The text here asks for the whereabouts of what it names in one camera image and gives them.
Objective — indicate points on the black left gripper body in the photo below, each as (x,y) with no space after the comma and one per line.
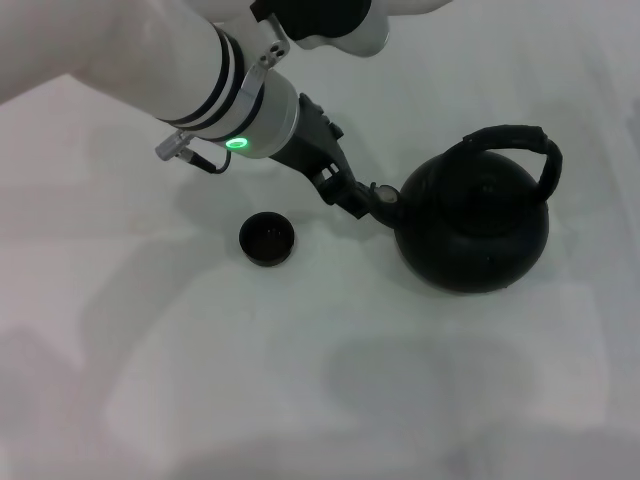
(312,145)

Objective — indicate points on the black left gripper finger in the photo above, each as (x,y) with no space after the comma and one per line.
(345,195)

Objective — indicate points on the small black teacup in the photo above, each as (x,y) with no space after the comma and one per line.
(265,240)

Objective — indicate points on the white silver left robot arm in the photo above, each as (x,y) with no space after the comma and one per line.
(150,60)

